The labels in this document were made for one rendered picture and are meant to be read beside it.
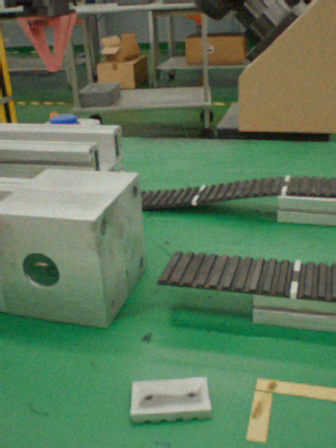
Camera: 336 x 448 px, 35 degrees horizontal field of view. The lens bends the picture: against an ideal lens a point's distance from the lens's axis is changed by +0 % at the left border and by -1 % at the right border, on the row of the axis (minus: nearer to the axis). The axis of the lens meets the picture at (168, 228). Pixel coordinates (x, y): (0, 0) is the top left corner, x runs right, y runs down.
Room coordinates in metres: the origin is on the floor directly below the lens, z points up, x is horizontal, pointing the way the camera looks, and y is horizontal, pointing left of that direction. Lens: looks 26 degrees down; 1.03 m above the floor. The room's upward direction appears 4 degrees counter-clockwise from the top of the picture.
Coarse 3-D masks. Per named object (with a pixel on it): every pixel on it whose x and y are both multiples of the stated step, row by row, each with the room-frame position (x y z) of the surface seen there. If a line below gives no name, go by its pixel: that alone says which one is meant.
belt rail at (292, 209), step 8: (280, 200) 0.53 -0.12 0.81; (288, 200) 0.52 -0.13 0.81; (296, 200) 0.52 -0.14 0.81; (304, 200) 0.52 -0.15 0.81; (312, 200) 0.52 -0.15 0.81; (320, 200) 0.51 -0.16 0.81; (328, 200) 0.51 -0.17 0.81; (280, 208) 0.53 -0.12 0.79; (288, 208) 0.53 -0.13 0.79; (296, 208) 0.53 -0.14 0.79; (304, 208) 0.52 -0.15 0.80; (312, 208) 0.52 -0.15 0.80; (320, 208) 0.51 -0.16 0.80; (328, 208) 0.51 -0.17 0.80; (280, 216) 0.53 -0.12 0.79; (288, 216) 0.52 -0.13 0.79; (296, 216) 0.52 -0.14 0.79; (304, 216) 0.52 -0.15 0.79; (312, 216) 0.51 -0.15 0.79; (320, 216) 0.51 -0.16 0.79; (328, 216) 0.51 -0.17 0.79; (312, 224) 0.52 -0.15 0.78; (320, 224) 0.51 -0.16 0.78; (328, 224) 0.51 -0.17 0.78
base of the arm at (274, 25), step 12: (252, 0) 0.98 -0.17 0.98; (264, 0) 0.98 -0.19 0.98; (276, 0) 0.98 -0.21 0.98; (240, 12) 0.99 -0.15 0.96; (252, 12) 0.98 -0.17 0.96; (264, 12) 0.97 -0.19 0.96; (276, 12) 0.97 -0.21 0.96; (288, 12) 0.98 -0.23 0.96; (300, 12) 0.95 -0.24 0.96; (252, 24) 0.98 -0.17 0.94; (264, 24) 0.97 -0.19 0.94; (276, 24) 0.96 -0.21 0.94; (288, 24) 0.95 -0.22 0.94; (252, 36) 0.99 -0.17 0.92; (264, 36) 0.97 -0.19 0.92; (276, 36) 0.96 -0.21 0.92; (264, 48) 0.97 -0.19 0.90; (252, 60) 0.98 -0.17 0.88
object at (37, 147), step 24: (0, 144) 0.60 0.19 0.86; (24, 144) 0.59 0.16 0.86; (48, 144) 0.59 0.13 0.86; (72, 144) 0.58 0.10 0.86; (96, 144) 0.58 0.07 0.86; (120, 144) 0.65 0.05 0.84; (0, 168) 0.59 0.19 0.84; (24, 168) 0.58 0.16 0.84; (48, 168) 0.57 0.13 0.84; (72, 168) 0.57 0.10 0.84; (96, 168) 0.58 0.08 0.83; (120, 168) 0.64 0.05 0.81
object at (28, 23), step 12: (24, 12) 0.76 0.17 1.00; (36, 12) 0.75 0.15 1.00; (24, 24) 0.75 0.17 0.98; (36, 24) 0.76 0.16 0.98; (48, 24) 0.75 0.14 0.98; (60, 24) 0.74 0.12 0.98; (36, 36) 0.76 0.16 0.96; (60, 36) 0.75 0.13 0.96; (36, 48) 0.76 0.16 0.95; (60, 48) 0.75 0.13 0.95; (48, 60) 0.76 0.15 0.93; (60, 60) 0.76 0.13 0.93
